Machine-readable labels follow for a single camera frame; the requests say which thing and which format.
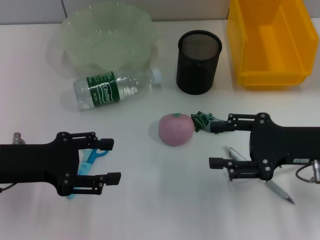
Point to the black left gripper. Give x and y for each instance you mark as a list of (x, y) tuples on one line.
[(37, 162)]

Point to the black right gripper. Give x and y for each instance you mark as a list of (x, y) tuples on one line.
[(280, 145)]

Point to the green plastic wrapper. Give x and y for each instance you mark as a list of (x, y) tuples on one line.
[(200, 120)]

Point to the pink toy peach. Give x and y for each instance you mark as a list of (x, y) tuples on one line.
[(175, 130)]

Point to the clear water bottle green label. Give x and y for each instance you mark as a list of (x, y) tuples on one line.
[(102, 90)]

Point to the blue sheathed scissors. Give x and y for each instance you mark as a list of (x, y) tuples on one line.
[(85, 168)]

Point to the silver white ballpoint pen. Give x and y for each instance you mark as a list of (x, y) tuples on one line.
[(280, 192)]

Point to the black mesh pen cup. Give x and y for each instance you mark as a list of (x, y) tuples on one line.
[(197, 72)]

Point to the translucent green fruit bowl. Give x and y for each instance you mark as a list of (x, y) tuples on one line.
[(100, 37)]

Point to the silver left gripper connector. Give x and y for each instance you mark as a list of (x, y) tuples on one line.
[(18, 138)]

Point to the yellow plastic storage bin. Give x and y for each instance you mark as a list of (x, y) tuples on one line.
[(275, 50)]

